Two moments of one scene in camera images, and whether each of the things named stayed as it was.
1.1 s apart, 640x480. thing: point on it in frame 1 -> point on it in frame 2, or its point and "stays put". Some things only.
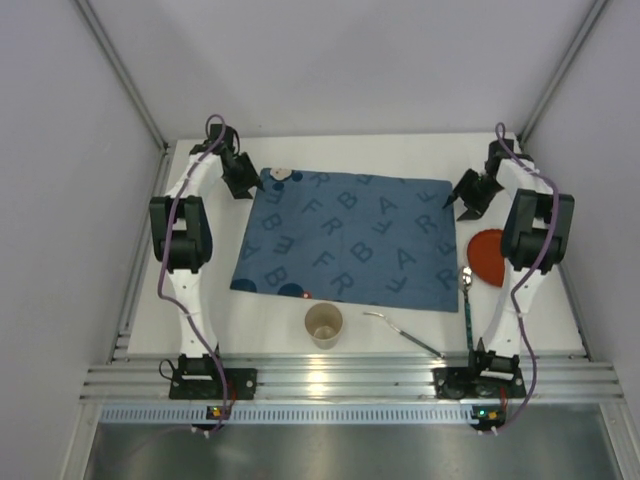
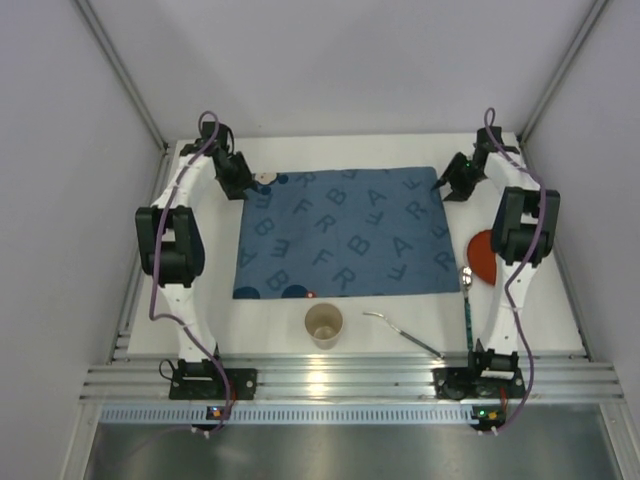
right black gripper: (478, 190) -> (456, 181)
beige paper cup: (324, 322) stays put
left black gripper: (239, 176) stays put
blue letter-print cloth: (380, 241) stays put
